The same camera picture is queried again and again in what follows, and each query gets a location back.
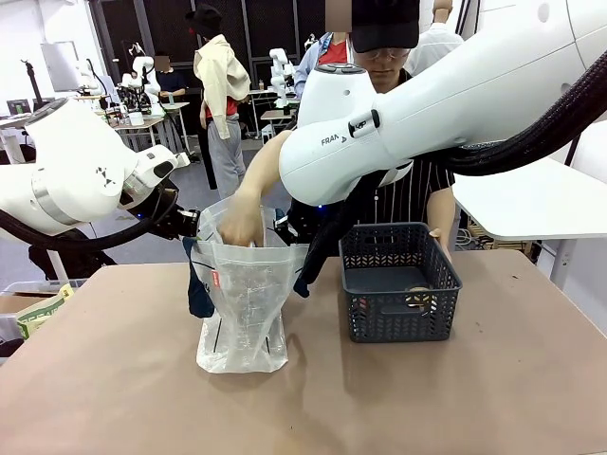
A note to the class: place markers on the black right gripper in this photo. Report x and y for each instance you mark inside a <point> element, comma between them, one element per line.
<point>310,223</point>

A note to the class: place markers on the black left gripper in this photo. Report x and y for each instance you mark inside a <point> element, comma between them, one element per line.
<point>166,218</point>

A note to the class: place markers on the dark grey plastic basket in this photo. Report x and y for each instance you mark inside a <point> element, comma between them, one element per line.
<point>393,310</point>

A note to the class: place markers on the small white background robot arm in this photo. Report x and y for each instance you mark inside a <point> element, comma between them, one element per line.
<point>144,76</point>
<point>281,76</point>

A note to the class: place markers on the person's right forearm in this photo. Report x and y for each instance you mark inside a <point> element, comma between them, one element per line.
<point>265,166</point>

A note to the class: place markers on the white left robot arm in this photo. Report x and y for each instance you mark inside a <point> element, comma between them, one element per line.
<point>71,166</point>

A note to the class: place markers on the person's left forearm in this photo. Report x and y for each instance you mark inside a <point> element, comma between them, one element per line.
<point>441,208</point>

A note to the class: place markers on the black bag on floor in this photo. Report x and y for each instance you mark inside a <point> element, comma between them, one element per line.
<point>71,260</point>

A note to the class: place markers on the person's right hand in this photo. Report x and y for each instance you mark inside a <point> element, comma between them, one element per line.
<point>242,223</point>

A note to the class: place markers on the person's left hand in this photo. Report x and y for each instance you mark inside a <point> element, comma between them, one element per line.
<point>438,235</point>

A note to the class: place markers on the person in striped shirt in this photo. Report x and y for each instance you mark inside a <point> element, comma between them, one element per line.
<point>408,199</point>

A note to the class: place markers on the tan tape roll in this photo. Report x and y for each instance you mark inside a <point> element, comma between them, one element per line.
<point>419,293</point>

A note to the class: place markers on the figure in beige jacket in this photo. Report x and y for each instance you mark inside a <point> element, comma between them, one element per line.
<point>223,85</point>

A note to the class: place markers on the person in black t-shirt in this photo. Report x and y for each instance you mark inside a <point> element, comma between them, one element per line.
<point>168,83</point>

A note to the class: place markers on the person in blue shirt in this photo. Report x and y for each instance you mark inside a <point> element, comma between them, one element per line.
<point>313,61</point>

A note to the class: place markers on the green box at table edge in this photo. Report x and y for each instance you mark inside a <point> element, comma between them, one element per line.
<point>40,313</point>

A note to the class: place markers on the brown cardboard box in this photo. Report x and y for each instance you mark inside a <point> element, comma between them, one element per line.
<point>14,303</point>

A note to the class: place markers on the white board panel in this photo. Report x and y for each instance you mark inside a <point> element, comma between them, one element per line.
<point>59,66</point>

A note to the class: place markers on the black tripod stand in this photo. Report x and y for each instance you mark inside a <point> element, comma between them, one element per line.
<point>32,80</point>

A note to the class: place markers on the black baseball cap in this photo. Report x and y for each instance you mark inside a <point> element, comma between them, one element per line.
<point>384,23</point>

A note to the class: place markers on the white side table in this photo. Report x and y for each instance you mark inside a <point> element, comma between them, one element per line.
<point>521,199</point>

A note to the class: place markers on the person in white shirt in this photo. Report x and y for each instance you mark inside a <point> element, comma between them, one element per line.
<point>434,45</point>

